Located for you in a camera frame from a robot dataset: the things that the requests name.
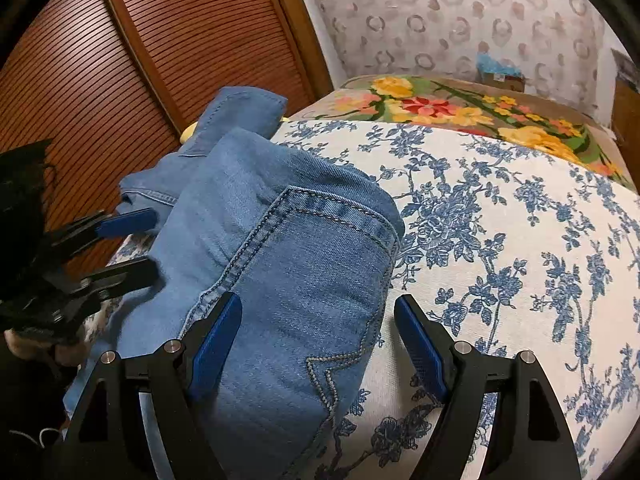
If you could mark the wooden sideboard cabinet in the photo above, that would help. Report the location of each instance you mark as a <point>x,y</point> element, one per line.
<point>627,110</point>

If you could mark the yellow plush toy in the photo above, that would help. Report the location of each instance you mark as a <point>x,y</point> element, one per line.
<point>187,134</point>

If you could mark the blue denim pants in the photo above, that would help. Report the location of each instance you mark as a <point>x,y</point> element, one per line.
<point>300,270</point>

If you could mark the white blue floral cushion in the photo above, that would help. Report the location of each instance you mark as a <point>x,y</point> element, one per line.
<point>500,260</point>

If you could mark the floral printed blanket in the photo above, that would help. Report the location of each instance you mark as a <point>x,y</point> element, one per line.
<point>450,105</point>

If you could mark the person's left hand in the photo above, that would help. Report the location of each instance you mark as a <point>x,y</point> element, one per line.
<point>25,344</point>

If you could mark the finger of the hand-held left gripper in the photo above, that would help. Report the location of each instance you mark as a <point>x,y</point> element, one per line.
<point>127,221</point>
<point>130,272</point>

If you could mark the blue plastic bag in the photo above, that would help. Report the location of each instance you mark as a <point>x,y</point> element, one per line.
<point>492,64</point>

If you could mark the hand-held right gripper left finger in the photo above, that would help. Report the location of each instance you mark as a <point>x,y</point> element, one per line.
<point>217,345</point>

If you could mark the wooden louvered wardrobe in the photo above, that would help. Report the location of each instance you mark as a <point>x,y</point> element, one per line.
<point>125,85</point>

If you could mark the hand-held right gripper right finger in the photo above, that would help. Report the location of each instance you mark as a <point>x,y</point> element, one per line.
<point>417,345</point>

